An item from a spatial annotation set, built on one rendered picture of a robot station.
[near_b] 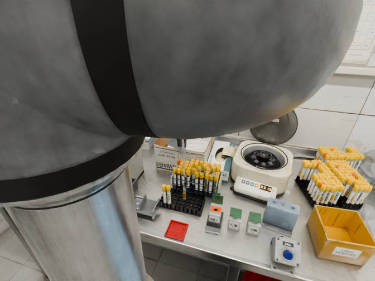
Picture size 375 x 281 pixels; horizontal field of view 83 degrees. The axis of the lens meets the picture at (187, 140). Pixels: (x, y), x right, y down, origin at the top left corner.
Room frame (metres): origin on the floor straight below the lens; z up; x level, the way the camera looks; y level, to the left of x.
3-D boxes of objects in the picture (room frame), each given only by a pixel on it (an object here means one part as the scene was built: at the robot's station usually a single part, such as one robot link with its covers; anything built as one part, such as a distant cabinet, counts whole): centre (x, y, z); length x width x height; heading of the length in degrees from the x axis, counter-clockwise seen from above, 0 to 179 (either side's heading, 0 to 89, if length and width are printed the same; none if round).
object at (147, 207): (0.56, 0.21, 0.92); 0.21 x 0.07 x 0.05; 73
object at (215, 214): (0.50, -0.10, 0.92); 0.05 x 0.04 x 0.06; 164
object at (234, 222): (0.49, -0.17, 0.91); 0.05 x 0.04 x 0.07; 163
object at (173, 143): (0.58, 0.04, 1.17); 0.06 x 0.03 x 0.09; 72
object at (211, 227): (0.50, -0.10, 0.89); 0.09 x 0.05 x 0.04; 164
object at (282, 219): (0.49, -0.33, 0.92); 0.10 x 0.07 x 0.10; 65
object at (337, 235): (0.42, -0.49, 0.93); 0.13 x 0.13 x 0.10; 78
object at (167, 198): (0.59, 0.02, 0.93); 0.17 x 0.09 x 0.11; 73
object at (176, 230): (0.47, 0.04, 0.88); 0.07 x 0.07 x 0.01; 73
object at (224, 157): (0.83, -0.17, 0.92); 0.24 x 0.12 x 0.10; 163
